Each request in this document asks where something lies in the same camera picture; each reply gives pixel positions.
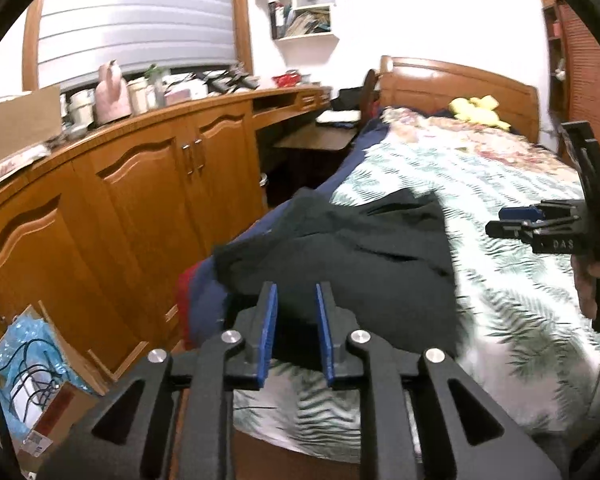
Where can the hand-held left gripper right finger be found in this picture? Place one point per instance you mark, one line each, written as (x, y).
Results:
(325, 335)

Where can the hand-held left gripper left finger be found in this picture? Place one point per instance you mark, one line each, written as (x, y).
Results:
(268, 330)

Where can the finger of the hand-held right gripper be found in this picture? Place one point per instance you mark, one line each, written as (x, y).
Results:
(510, 229)
(522, 213)

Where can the black double-breasted coat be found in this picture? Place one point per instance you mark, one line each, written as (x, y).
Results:
(380, 260)

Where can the person's right hand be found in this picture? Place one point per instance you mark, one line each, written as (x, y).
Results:
(587, 285)

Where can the leaf print bed sheet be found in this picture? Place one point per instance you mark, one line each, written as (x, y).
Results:
(505, 285)

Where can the floral blanket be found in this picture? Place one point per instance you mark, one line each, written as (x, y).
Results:
(480, 145)

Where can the red cloth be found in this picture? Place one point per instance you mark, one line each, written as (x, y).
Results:
(186, 310)

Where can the yellow plush toy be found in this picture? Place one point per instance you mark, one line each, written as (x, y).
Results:
(475, 112)

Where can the small white figurine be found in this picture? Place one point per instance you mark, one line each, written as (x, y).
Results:
(560, 69)

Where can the wooden headboard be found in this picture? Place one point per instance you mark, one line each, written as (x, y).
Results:
(430, 85)

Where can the wooden louvred wardrobe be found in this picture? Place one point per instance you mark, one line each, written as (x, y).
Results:
(592, 70)

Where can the wooden open shelf niche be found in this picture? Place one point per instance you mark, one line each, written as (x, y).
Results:
(555, 35)

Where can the wooden desk cabinet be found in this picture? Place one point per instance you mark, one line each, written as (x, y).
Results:
(130, 200)

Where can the open cardboard box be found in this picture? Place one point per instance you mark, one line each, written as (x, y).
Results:
(60, 410)

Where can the pink box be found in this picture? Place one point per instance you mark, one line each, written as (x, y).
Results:
(185, 95)

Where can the black hand-held device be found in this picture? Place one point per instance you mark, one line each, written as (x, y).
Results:
(217, 85)
(242, 80)

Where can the red basket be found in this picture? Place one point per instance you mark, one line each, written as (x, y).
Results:
(286, 80)

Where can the blue plastic wrap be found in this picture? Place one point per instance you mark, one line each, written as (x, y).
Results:
(15, 345)

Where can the green bottle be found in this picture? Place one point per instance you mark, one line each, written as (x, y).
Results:
(155, 87)

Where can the white jar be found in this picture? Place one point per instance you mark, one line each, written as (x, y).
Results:
(81, 107)
(137, 96)

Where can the flattened cardboard box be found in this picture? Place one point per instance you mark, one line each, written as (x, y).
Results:
(15, 130)

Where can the grey window blind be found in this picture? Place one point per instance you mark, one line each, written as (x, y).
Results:
(130, 25)

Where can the white wall shelf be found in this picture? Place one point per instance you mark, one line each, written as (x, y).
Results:
(305, 10)

